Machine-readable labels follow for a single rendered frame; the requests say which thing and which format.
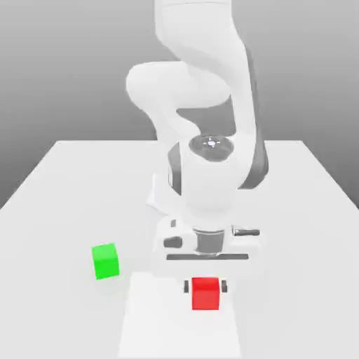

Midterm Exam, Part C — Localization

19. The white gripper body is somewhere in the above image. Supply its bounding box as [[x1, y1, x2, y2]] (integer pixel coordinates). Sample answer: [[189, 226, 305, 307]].
[[151, 244, 263, 278]]

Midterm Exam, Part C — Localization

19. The small red cube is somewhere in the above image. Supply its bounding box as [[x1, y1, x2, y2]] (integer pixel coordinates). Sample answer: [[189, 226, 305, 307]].
[[191, 276, 220, 311]]

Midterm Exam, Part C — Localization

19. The small green cube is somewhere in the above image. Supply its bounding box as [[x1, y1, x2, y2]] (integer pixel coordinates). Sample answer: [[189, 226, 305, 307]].
[[91, 243, 121, 280]]

